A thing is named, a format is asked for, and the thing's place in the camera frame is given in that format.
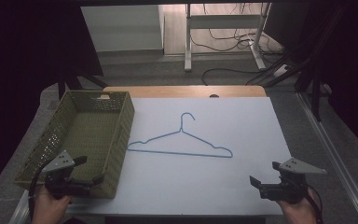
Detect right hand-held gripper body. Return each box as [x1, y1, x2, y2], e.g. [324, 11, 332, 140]
[259, 157, 328, 204]

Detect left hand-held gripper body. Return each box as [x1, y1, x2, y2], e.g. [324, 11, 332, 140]
[41, 149, 92, 200]

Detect green woven basket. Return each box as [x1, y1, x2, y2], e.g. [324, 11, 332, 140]
[13, 90, 136, 200]

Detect blue wire clothes hanger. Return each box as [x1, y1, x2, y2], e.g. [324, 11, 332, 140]
[126, 111, 234, 159]

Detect person's right hand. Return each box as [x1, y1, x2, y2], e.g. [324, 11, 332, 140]
[276, 188, 320, 224]

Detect person's left hand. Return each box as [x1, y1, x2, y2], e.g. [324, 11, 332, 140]
[31, 186, 74, 224]

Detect white table sheet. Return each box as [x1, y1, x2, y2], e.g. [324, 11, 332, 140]
[66, 96, 293, 217]

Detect black stand legs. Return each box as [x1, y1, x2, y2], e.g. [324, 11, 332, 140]
[55, 71, 110, 101]

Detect dark curtain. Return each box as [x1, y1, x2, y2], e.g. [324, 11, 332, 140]
[0, 0, 104, 200]
[320, 0, 358, 153]

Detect white power strip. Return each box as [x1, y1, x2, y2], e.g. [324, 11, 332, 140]
[273, 63, 291, 78]

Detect black tripod stand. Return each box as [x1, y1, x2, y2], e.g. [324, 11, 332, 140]
[245, 4, 348, 123]

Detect wooden table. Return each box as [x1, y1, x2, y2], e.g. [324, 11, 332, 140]
[103, 85, 268, 99]

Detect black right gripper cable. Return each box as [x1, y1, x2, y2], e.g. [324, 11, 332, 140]
[306, 185, 324, 224]

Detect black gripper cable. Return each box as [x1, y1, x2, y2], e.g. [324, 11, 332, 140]
[306, 185, 324, 224]
[27, 169, 49, 220]

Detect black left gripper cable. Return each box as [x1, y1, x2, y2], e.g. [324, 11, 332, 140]
[27, 169, 49, 220]

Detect metal floor rail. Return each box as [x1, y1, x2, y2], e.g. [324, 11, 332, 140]
[296, 91, 358, 224]

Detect long black floor cable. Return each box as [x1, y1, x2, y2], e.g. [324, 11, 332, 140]
[201, 67, 264, 87]

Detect tangled black floor cables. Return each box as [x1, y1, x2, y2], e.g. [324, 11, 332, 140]
[189, 3, 284, 54]

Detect white wall panel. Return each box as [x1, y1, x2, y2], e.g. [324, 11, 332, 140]
[80, 4, 165, 53]

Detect white desk frame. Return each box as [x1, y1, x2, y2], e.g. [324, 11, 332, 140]
[184, 3, 273, 73]

